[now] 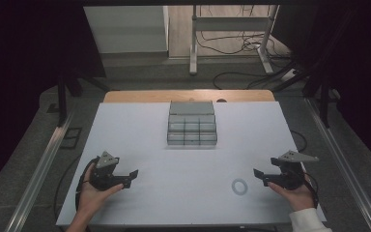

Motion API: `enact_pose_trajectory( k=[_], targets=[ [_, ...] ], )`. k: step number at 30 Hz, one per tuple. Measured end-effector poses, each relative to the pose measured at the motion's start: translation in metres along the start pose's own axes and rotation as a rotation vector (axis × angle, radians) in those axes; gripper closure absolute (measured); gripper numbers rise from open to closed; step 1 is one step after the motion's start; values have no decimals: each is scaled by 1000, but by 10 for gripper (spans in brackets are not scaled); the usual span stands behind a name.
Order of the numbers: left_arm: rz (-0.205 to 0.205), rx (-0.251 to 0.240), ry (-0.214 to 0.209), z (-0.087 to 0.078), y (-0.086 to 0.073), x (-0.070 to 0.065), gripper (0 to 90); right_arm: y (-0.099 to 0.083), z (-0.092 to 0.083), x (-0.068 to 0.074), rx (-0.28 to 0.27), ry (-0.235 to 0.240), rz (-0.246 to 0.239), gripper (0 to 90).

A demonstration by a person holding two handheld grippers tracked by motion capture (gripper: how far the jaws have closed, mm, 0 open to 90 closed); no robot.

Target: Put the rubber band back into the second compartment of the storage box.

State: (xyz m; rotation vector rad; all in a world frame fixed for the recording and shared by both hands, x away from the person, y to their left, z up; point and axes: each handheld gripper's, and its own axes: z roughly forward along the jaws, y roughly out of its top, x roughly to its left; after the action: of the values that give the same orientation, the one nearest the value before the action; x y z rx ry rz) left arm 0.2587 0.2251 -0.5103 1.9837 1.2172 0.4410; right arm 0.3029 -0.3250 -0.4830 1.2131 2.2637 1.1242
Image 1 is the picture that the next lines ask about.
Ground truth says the person's right hand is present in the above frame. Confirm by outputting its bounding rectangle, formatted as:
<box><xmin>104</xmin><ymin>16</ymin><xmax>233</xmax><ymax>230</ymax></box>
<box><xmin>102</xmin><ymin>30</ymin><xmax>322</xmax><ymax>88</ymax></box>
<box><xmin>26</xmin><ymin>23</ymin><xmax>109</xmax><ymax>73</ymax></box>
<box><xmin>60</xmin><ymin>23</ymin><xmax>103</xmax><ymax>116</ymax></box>
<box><xmin>267</xmin><ymin>173</ymin><xmax>317</xmax><ymax>213</ymax></box>

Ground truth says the person's left hand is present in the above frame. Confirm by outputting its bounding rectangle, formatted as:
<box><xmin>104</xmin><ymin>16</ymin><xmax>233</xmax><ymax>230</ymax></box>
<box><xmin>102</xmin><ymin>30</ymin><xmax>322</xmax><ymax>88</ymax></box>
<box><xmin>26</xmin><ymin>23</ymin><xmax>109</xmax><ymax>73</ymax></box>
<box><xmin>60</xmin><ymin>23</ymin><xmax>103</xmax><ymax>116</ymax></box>
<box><xmin>76</xmin><ymin>162</ymin><xmax>125</xmax><ymax>221</ymax></box>

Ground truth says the white cabinet panel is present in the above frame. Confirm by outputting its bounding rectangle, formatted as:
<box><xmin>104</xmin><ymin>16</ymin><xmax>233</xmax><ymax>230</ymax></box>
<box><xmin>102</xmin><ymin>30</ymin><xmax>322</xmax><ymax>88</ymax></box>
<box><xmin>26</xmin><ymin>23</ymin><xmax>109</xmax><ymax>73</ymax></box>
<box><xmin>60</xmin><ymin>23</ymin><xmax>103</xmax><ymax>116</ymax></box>
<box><xmin>82</xmin><ymin>5</ymin><xmax>170</xmax><ymax>55</ymax></box>

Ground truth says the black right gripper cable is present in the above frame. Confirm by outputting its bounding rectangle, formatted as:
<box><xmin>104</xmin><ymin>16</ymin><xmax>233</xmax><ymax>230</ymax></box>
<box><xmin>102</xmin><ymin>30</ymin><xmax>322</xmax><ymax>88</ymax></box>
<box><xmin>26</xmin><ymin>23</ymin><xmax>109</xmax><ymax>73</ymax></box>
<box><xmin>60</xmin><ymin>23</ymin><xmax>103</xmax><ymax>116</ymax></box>
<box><xmin>289</xmin><ymin>129</ymin><xmax>320</xmax><ymax>210</ymax></box>

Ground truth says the wooden table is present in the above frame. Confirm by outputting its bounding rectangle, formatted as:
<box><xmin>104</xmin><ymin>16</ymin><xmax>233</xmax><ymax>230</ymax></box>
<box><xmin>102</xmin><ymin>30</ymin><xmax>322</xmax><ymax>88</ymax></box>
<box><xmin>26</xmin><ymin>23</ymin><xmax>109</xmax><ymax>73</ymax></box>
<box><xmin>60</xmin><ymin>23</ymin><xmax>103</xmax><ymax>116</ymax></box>
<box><xmin>102</xmin><ymin>89</ymin><xmax>276</xmax><ymax>104</ymax></box>

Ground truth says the tangle of black floor cables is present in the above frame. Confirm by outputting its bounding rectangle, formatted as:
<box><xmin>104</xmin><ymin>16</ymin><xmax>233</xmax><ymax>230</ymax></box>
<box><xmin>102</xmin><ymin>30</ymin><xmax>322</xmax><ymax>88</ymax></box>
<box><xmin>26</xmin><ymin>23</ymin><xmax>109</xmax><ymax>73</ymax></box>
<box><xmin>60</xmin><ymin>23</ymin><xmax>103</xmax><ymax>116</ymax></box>
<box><xmin>195</xmin><ymin>4</ymin><xmax>299</xmax><ymax>91</ymax></box>

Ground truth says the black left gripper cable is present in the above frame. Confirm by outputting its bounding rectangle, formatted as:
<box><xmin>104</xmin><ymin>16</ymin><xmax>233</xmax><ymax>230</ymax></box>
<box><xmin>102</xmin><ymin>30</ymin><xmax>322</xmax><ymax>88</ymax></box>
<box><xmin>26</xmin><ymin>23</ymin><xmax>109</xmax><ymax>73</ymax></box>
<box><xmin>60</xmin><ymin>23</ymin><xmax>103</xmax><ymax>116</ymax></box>
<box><xmin>53</xmin><ymin>155</ymin><xmax>101</xmax><ymax>223</ymax></box>

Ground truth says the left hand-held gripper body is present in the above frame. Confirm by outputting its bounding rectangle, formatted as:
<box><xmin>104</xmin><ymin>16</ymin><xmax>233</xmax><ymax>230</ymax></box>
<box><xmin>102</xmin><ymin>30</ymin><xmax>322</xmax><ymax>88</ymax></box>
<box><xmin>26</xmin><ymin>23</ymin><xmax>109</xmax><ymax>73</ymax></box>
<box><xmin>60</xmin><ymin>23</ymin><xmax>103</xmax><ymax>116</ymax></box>
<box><xmin>89</xmin><ymin>150</ymin><xmax>125</xmax><ymax>192</ymax></box>

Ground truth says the grey metal stand frame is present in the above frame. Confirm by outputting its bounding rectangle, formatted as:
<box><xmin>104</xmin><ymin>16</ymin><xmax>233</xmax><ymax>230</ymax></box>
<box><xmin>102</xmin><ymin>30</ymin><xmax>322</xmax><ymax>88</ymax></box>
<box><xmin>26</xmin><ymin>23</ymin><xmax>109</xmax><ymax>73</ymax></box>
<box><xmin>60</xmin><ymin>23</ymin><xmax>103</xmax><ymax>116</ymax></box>
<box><xmin>188</xmin><ymin>4</ymin><xmax>280</xmax><ymax>77</ymax></box>

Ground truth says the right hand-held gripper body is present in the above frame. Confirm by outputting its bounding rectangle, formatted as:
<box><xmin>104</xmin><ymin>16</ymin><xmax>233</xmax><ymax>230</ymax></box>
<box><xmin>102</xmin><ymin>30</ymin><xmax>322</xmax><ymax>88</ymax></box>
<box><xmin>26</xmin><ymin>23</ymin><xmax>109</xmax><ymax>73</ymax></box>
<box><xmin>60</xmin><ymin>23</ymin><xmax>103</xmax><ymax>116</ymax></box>
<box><xmin>270</xmin><ymin>149</ymin><xmax>320</xmax><ymax>191</ymax></box>

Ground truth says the white power strip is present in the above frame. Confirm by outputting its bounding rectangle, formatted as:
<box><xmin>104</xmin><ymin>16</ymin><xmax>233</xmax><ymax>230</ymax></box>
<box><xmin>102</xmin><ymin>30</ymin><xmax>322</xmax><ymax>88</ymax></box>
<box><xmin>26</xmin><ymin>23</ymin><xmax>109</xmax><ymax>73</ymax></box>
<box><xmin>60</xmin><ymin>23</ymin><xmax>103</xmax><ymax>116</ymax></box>
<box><xmin>279</xmin><ymin>68</ymin><xmax>298</xmax><ymax>82</ymax></box>

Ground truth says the dark curtain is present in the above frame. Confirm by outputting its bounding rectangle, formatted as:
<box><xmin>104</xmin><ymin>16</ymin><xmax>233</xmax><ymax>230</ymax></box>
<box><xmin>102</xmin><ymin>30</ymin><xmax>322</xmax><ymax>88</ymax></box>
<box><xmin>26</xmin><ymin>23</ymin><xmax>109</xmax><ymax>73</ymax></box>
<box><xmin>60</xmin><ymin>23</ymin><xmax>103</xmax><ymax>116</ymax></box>
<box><xmin>0</xmin><ymin>0</ymin><xmax>107</xmax><ymax>199</ymax></box>
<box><xmin>270</xmin><ymin>0</ymin><xmax>371</xmax><ymax>177</ymax></box>

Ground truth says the aluminium floor rail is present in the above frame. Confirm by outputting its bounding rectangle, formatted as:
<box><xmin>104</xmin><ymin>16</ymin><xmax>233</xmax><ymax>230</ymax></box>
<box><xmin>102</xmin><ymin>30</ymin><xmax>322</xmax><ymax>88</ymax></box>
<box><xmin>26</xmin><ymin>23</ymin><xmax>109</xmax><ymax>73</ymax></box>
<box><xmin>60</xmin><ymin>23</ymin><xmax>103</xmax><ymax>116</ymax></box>
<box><xmin>3</xmin><ymin>109</ymin><xmax>75</xmax><ymax>232</ymax></box>
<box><xmin>303</xmin><ymin>97</ymin><xmax>371</xmax><ymax>232</ymax></box>

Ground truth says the white tape ring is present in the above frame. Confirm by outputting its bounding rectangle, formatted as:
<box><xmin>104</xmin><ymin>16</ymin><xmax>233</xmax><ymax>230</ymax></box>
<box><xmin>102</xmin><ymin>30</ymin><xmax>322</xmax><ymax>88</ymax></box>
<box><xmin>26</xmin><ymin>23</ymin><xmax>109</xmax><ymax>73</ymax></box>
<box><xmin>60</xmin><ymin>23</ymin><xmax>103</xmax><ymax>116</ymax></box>
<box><xmin>231</xmin><ymin>178</ymin><xmax>249</xmax><ymax>197</ymax></box>

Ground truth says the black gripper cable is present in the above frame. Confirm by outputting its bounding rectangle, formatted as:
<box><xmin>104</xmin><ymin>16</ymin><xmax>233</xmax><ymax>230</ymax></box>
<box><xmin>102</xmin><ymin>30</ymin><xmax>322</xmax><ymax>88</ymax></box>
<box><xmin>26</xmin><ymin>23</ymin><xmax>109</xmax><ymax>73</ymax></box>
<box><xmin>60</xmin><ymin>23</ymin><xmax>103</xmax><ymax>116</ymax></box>
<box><xmin>289</xmin><ymin>129</ymin><xmax>320</xmax><ymax>210</ymax></box>
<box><xmin>53</xmin><ymin>155</ymin><xmax>101</xmax><ymax>223</ymax></box>

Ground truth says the black stand leg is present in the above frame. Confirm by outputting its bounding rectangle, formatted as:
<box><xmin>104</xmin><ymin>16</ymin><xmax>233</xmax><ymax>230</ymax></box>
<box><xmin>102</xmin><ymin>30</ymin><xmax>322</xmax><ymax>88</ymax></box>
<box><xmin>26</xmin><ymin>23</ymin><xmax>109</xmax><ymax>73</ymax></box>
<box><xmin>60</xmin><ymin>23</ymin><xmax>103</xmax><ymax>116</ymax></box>
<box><xmin>46</xmin><ymin>74</ymin><xmax>110</xmax><ymax>128</ymax></box>
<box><xmin>271</xmin><ymin>61</ymin><xmax>342</xmax><ymax>130</ymax></box>

